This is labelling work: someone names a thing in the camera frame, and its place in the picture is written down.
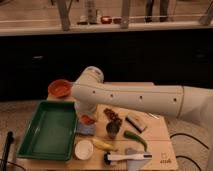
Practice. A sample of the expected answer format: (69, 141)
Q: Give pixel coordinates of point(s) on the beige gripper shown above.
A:
(85, 109)

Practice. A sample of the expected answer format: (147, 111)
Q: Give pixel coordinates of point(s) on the black pole stand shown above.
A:
(9, 140)

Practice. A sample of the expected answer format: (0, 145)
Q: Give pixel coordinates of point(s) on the orange bowl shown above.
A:
(59, 88)

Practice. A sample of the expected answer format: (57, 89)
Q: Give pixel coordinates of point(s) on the brown block eraser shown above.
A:
(138, 125)

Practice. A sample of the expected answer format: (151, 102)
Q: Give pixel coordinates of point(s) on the blue sponge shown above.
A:
(85, 129)

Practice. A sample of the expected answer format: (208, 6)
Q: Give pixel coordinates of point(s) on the green plastic tray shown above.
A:
(50, 134)

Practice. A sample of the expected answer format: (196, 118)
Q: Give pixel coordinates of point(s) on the dark grape bunch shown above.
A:
(111, 115)

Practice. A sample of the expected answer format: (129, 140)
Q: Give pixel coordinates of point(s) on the white handled brush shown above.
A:
(111, 159)

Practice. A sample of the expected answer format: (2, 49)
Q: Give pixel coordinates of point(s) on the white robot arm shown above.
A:
(187, 103)

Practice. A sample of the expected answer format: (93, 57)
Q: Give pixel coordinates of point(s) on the green chili pepper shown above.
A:
(130, 135)

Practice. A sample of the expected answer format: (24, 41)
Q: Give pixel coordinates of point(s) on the grey cloth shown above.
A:
(136, 165)

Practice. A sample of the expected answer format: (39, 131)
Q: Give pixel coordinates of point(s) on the red apple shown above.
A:
(87, 120)

